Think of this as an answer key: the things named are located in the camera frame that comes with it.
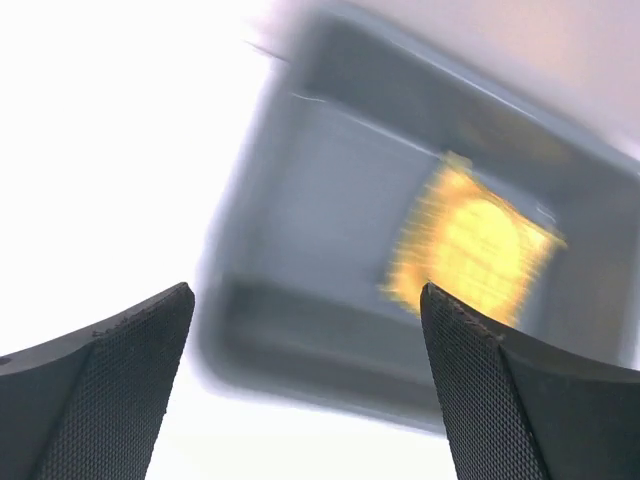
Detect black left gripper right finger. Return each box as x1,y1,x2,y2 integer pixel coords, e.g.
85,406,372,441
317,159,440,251
421,283,639,480

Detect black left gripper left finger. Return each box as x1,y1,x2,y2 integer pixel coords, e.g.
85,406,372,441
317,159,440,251
1,282,195,480

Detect square bamboo mat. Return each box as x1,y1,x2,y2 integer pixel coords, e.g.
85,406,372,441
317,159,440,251
383,152,566,326

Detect round bamboo coaster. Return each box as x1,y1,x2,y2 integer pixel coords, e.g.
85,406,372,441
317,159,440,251
429,198,521,321

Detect grey plastic bin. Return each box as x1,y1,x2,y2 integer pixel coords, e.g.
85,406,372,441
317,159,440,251
196,3,639,432

